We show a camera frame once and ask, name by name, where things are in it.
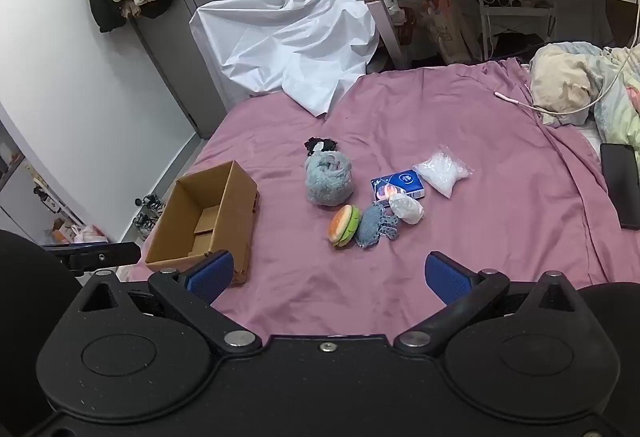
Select grey fluffy plush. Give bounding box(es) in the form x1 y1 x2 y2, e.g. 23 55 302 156
305 151 357 208

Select brown cardboard box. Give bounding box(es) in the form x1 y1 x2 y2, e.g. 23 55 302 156
145 160 261 286

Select pastel printed quilt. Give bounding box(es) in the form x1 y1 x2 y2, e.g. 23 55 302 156
529 43 640 158

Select blue planet print box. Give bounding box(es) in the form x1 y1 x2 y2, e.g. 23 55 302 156
370 169 427 202

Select burger plush toy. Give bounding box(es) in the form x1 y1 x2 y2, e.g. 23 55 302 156
327 204 362 248

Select pink bed sheet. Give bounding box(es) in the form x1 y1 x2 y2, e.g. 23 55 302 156
117 57 640 343

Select beige paper bag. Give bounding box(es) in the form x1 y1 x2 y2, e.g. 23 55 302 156
425 0 483 65

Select clear bag of white stuffing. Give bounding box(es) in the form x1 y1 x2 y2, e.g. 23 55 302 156
414 144 474 198

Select white plastic bag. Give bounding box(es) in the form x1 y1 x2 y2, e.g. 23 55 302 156
50 219 108 245

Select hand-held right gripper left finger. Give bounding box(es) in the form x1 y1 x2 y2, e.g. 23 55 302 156
80 251 263 360

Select white cover cloth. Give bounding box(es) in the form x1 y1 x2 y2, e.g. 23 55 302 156
189 0 381 118

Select white charging cable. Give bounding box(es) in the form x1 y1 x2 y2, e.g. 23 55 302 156
492 32 640 115

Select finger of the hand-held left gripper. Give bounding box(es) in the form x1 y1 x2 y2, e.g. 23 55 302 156
42 241 142 277

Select black phone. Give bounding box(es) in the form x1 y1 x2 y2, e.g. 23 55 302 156
600 143 640 231

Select small black plush toy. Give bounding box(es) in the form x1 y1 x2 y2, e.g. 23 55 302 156
304 137 340 156

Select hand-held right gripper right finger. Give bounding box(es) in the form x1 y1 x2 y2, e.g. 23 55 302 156
394 253 578 359

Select blue knitted cloth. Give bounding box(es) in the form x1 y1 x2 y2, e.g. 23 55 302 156
355 202 401 249

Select grey sneaker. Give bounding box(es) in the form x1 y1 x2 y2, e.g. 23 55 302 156
134 212 164 238
134 194 167 214

